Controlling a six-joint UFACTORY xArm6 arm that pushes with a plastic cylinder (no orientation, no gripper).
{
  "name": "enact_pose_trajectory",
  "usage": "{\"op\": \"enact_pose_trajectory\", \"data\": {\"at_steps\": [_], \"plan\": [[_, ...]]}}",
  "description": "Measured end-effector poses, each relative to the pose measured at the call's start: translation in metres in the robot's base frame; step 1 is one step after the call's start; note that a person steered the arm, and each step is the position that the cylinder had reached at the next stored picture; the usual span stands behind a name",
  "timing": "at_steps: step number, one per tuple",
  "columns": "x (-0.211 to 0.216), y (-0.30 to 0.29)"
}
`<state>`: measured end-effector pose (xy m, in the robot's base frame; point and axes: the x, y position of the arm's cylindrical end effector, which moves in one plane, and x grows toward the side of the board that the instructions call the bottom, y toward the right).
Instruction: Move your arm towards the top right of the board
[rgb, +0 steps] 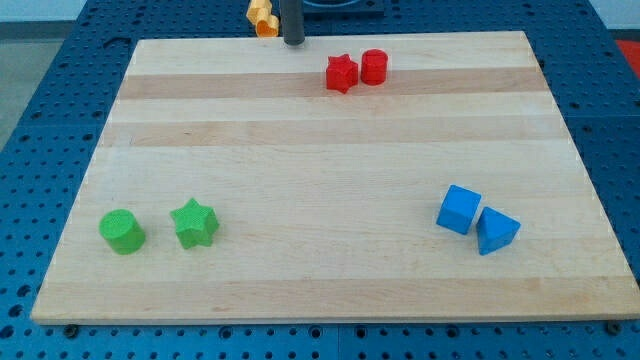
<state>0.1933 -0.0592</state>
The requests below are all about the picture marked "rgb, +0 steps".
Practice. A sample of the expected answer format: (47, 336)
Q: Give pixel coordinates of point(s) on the red star block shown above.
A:
(341, 73)

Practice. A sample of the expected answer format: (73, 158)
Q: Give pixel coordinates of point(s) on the yellow block behind heart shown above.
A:
(258, 10)

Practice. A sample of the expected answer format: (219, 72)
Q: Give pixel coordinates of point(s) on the blue triangular prism block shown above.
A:
(495, 230)

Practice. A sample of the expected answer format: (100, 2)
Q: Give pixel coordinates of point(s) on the wooden board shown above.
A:
(327, 202)

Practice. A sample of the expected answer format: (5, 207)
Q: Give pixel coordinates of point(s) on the green star block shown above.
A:
(195, 224)

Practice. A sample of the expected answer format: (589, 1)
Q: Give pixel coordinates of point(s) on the blue cube block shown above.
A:
(458, 209)

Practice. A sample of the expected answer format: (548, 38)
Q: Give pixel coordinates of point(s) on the green cylinder block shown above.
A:
(121, 230)

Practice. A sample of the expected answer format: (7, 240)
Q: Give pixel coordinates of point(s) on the red cylinder block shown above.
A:
(374, 67)

